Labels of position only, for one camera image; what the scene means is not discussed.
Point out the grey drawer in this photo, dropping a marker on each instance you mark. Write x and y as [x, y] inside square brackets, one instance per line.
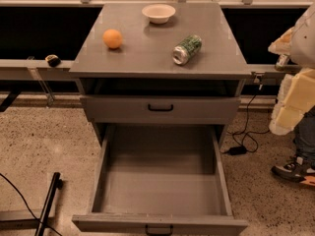
[160, 181]
[160, 109]

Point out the grey metal rail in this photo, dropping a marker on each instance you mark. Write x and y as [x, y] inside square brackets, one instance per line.
[38, 70]

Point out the black sneaker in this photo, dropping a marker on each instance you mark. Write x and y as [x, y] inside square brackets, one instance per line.
[297, 170]

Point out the grey drawer cabinet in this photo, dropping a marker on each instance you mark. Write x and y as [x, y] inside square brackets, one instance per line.
[143, 64]

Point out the metal clamp on rail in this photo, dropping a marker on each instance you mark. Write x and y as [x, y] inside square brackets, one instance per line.
[258, 79]

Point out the green soda can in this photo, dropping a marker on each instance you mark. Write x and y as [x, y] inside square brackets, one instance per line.
[186, 49]

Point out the clear plastic bottle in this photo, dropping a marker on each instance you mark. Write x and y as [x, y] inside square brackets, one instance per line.
[282, 62]

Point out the grey top drawer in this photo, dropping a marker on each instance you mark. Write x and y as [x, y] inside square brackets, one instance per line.
[160, 109]

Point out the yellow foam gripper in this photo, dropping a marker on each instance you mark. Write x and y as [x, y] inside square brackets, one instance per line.
[305, 39]

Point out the black power adapter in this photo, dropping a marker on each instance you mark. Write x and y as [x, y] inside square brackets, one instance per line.
[237, 150]

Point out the black yellow tape measure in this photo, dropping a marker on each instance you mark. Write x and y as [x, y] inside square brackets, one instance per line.
[52, 60]

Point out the person leg in jeans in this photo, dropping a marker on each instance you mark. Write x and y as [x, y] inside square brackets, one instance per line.
[305, 137]

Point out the orange fruit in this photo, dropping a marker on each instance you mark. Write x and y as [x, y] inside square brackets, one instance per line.
[112, 38]

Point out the white paper bowl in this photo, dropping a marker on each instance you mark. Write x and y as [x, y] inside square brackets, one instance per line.
[158, 13]

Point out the black metal stand left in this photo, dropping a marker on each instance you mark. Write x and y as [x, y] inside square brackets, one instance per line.
[27, 219]

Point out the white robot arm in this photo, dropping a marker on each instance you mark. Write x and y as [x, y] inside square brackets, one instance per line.
[297, 93]

